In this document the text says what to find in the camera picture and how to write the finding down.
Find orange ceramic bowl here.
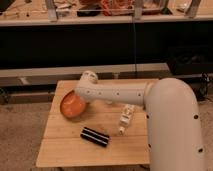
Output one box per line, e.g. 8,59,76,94
60,91,87,118

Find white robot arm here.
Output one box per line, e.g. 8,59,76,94
75,71,205,171

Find small white plastic bottle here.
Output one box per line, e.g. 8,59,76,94
118,104,135,134

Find wooden table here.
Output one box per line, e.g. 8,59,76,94
36,80,149,167

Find black striped rectangular box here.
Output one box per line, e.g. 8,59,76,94
80,127,110,147

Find orange object on shelf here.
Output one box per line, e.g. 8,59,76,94
100,0,133,16

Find black bin on right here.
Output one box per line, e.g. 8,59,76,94
167,46,213,75

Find long workbench shelf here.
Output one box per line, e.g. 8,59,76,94
0,0,213,27

